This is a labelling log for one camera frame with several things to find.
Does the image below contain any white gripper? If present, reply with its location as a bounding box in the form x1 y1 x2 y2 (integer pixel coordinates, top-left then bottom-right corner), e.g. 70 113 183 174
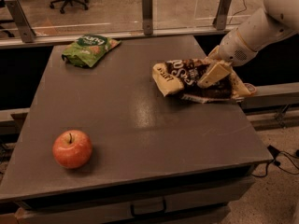
197 29 257 88

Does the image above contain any metal glass bracket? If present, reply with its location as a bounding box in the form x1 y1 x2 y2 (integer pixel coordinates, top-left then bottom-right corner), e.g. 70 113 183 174
6 0 36 43
213 0 232 31
142 0 153 35

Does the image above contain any small round tape roll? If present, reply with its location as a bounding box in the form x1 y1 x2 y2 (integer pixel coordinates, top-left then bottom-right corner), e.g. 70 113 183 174
245 83 257 94

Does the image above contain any black drawer handle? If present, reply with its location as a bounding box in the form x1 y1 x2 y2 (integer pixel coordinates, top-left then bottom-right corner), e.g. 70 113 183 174
130 198 167 218

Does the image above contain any grey table drawer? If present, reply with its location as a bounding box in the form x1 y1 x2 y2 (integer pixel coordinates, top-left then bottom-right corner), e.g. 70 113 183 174
15 176 254 224

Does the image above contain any middle metal glass bracket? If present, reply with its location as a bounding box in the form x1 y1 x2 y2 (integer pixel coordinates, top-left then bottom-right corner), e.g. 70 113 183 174
142 0 153 35

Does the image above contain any left metal glass bracket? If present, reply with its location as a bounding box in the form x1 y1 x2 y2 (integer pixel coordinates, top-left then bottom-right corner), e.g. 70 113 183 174
6 0 36 43

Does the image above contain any green rice chip bag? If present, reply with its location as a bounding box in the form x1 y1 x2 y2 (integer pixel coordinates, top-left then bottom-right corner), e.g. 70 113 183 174
62 34 121 68

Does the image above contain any right metal glass bracket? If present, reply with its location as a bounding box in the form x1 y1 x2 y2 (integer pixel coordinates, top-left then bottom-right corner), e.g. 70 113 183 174
213 0 232 31

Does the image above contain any brown sea salt chip bag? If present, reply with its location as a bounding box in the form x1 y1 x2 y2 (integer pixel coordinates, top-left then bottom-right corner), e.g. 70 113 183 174
152 58 253 104

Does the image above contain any black floor cable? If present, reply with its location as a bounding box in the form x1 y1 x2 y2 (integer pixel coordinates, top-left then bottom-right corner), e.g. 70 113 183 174
251 145 299 178

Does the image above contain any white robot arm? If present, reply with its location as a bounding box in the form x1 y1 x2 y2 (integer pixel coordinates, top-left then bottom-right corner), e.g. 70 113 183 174
197 0 299 88

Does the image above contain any red apple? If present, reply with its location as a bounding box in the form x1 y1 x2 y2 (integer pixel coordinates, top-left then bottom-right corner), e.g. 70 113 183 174
52 130 93 169

